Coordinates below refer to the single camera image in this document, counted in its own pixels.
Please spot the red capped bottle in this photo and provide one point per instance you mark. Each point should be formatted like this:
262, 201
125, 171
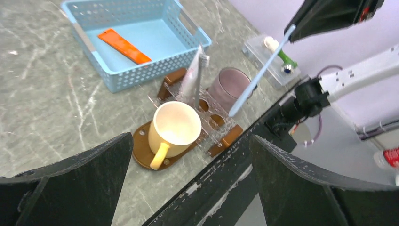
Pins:
387, 159

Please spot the light blue toothbrush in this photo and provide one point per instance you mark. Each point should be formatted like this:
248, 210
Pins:
246, 93

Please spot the light blue plastic basket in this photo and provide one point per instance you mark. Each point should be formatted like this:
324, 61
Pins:
161, 29

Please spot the yellow ceramic mug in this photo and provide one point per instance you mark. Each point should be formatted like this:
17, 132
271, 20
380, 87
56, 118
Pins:
174, 127

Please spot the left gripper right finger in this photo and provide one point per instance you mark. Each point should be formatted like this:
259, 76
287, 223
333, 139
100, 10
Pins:
294, 192

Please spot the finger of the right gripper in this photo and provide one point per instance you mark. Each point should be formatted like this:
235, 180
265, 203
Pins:
320, 16

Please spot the green item in container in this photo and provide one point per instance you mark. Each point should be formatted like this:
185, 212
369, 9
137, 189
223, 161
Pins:
288, 64

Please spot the brown oval wooden tray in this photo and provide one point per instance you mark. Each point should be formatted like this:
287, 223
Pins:
143, 154

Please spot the mauve ceramic cup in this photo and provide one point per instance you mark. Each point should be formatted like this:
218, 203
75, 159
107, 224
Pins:
228, 86

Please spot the orange toothpaste tube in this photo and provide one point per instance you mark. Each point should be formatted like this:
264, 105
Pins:
120, 44

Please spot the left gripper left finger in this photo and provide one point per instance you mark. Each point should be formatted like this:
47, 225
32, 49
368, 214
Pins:
81, 190

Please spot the clear holder with brown ends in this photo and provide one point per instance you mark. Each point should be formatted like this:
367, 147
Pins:
219, 131

